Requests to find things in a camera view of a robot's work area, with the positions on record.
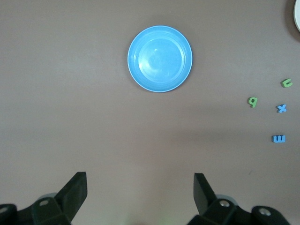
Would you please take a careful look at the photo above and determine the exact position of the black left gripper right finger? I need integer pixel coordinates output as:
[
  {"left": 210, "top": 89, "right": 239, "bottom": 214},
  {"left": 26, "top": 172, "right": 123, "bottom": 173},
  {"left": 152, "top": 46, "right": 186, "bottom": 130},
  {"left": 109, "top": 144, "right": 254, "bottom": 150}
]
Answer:
[{"left": 187, "top": 172, "right": 291, "bottom": 225}]

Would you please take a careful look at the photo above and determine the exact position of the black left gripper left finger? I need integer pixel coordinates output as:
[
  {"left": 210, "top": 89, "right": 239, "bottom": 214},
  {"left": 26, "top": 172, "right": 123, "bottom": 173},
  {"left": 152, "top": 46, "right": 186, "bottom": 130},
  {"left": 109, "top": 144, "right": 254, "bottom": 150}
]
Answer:
[{"left": 0, "top": 172, "right": 88, "bottom": 225}]

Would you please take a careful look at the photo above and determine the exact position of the blue foam letter m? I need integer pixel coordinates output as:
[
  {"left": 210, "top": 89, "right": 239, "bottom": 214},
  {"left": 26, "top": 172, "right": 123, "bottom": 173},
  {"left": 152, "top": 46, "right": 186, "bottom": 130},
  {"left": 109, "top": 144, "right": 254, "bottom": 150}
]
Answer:
[{"left": 271, "top": 134, "right": 287, "bottom": 143}]

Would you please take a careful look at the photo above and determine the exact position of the blue plastic plate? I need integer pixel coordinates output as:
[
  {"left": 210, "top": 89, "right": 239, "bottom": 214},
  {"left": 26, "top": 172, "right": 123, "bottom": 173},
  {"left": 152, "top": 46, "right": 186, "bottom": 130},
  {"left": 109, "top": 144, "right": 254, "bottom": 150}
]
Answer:
[{"left": 127, "top": 25, "right": 193, "bottom": 93}]

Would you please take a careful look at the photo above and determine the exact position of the beige plastic plate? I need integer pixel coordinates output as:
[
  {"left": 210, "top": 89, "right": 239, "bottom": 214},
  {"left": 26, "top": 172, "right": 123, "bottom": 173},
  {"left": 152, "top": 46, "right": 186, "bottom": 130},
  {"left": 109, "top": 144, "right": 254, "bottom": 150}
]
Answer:
[{"left": 292, "top": 0, "right": 300, "bottom": 33}]

